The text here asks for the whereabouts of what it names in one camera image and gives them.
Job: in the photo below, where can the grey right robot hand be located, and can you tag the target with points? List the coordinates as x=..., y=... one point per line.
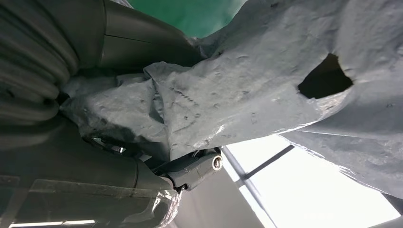
x=78, y=188

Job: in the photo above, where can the green conveyor belt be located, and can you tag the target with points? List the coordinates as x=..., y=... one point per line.
x=189, y=15

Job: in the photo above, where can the dark window frame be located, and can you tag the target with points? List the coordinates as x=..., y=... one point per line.
x=267, y=162

